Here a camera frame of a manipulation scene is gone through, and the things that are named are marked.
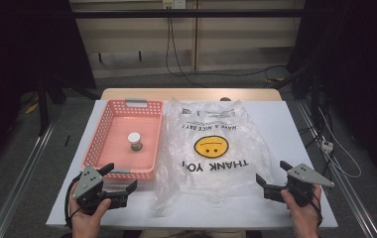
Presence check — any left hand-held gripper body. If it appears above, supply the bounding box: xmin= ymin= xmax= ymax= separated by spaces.
xmin=71 ymin=165 xmax=112 ymax=216

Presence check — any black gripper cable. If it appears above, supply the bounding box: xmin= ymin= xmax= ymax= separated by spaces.
xmin=63 ymin=172 xmax=83 ymax=230
xmin=310 ymin=192 xmax=324 ymax=228

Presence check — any black curtain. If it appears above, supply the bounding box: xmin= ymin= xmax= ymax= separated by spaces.
xmin=0 ymin=0 xmax=97 ymax=177
xmin=287 ymin=0 xmax=377 ymax=181

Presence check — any person's left hand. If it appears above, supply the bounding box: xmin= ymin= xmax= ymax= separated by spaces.
xmin=68 ymin=181 xmax=112 ymax=238

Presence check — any person's right hand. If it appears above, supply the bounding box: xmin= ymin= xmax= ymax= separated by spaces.
xmin=280 ymin=182 xmax=323 ymax=238

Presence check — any black hanging wall cable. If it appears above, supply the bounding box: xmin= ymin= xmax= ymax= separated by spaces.
xmin=165 ymin=8 xmax=210 ymax=88

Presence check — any aluminium floor rail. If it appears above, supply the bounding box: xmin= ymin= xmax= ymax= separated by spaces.
xmin=297 ymin=100 xmax=377 ymax=238
xmin=0 ymin=121 xmax=58 ymax=238

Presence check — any white power strip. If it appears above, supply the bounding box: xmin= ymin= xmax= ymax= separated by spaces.
xmin=319 ymin=139 xmax=335 ymax=154

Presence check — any wooden wall strip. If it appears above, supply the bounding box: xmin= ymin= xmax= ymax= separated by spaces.
xmin=190 ymin=0 xmax=200 ymax=72

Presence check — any black floor cable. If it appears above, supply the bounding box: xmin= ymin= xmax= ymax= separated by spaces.
xmin=176 ymin=63 xmax=289 ymax=79

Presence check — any black horizontal bar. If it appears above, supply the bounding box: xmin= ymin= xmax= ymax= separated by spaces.
xmin=71 ymin=9 xmax=307 ymax=19

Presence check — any clear printed plastic bag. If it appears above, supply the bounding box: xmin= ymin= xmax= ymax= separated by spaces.
xmin=153 ymin=97 xmax=275 ymax=212

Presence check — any white wall socket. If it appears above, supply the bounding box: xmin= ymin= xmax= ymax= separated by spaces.
xmin=162 ymin=0 xmax=187 ymax=10

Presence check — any pink plastic basket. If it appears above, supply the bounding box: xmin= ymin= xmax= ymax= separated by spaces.
xmin=81 ymin=98 xmax=165 ymax=181

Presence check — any white cable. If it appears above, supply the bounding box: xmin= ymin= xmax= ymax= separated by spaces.
xmin=317 ymin=108 xmax=363 ymax=179

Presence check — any black metal stand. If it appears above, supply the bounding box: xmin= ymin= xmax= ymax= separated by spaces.
xmin=35 ymin=74 xmax=67 ymax=137

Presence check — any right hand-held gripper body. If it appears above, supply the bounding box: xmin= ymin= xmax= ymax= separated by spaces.
xmin=284 ymin=163 xmax=335 ymax=208

